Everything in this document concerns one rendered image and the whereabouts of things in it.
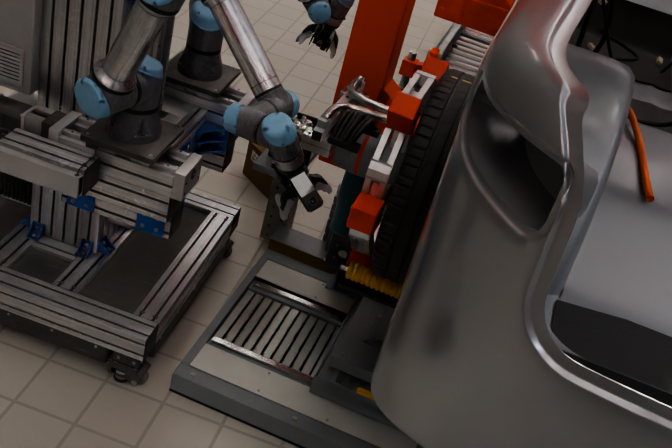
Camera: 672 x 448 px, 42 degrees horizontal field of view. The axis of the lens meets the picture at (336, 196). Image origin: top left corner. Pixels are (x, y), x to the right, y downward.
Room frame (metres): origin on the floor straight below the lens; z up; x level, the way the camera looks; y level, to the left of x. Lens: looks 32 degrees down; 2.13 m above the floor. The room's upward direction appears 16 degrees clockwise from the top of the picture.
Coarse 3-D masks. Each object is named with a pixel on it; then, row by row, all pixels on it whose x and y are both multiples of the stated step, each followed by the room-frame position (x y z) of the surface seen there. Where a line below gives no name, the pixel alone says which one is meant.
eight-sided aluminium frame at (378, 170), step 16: (416, 80) 2.37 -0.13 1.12; (432, 80) 2.41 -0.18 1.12; (416, 96) 2.27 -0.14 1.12; (384, 144) 2.13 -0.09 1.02; (400, 144) 2.14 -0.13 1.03; (368, 176) 2.08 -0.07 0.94; (384, 176) 2.07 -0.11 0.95; (368, 192) 2.09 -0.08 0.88; (384, 192) 2.09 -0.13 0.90; (384, 208) 2.44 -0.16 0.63; (352, 240) 2.14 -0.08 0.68; (368, 240) 2.07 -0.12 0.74
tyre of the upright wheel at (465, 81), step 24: (456, 72) 2.38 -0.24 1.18; (432, 96) 2.22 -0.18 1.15; (456, 96) 2.23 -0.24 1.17; (432, 120) 2.14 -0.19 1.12; (456, 120) 2.16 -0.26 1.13; (432, 144) 2.09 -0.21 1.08; (408, 168) 2.05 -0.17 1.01; (432, 168) 2.05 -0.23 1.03; (408, 192) 2.02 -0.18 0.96; (432, 192) 2.01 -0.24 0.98; (384, 216) 2.01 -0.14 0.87; (408, 216) 2.00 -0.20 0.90; (384, 240) 2.01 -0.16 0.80; (408, 240) 1.99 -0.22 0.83; (384, 264) 2.04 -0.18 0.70; (408, 264) 2.01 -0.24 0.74
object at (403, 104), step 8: (400, 96) 2.16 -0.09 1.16; (408, 96) 2.16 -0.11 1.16; (392, 104) 2.13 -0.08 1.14; (400, 104) 2.14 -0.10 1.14; (408, 104) 2.14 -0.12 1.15; (416, 104) 2.14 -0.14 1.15; (392, 112) 2.12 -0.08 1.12; (400, 112) 2.12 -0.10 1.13; (408, 112) 2.12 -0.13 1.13; (416, 112) 2.12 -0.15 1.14; (392, 120) 2.14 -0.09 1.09; (400, 120) 2.12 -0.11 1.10; (408, 120) 2.11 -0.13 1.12; (416, 120) 2.16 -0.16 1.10; (392, 128) 2.16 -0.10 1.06; (400, 128) 2.15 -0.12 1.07; (408, 128) 2.13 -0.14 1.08
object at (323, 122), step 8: (336, 104) 2.30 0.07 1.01; (344, 104) 2.32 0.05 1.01; (352, 104) 2.33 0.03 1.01; (328, 112) 2.24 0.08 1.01; (336, 112) 2.29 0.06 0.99; (360, 112) 2.32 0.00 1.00; (368, 112) 2.32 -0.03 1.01; (376, 112) 2.32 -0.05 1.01; (320, 120) 2.20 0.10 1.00; (328, 120) 2.21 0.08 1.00; (384, 120) 2.31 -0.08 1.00
